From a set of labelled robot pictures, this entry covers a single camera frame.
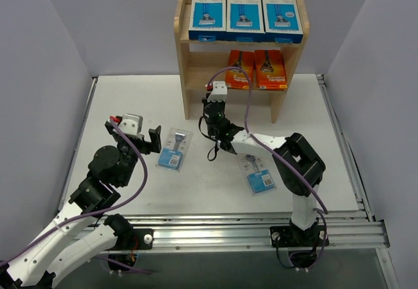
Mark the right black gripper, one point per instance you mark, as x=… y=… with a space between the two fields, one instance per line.
x=213 y=107

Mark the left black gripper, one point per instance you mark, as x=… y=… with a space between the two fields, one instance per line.
x=144 y=143

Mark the clear blister razor pack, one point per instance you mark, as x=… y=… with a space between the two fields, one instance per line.
x=256 y=174
x=174 y=149

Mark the orange Gillette Fusion box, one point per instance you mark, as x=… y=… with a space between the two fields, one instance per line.
x=242 y=62
x=269 y=70

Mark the blue Harry's razor box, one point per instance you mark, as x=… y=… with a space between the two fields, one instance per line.
x=207 y=21
x=245 y=21
x=282 y=21

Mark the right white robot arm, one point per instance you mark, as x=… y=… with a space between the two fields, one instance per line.
x=299 y=166

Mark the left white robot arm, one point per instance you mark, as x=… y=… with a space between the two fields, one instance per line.
x=86 y=224

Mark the wooden shelf unit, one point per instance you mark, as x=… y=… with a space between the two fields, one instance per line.
x=198 y=61

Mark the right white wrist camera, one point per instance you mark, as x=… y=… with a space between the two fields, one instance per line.
x=217 y=91

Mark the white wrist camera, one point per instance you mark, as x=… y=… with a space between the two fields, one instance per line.
x=128 y=124
x=217 y=91

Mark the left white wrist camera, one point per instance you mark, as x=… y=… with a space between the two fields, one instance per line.
x=128 y=124

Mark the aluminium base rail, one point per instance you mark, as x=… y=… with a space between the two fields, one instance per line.
x=207 y=206

